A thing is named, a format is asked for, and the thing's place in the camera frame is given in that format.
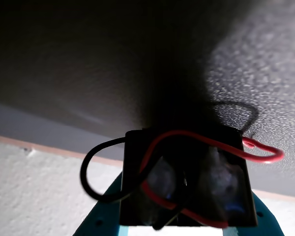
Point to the dark mat with WOWROBO print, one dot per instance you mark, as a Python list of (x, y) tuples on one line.
[(64, 61)]

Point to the small black battery pack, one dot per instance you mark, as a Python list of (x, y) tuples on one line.
[(186, 152)]

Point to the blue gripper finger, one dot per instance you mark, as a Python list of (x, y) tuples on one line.
[(105, 214), (263, 221)]

